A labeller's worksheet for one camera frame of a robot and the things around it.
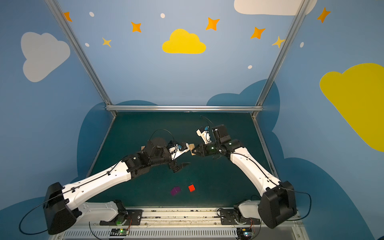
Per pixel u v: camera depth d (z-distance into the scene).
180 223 0.73
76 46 0.81
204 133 0.72
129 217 0.74
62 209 0.38
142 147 0.99
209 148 0.69
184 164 0.64
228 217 0.75
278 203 0.40
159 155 0.58
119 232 0.70
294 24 0.75
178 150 0.60
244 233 0.71
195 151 0.78
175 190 0.82
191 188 0.84
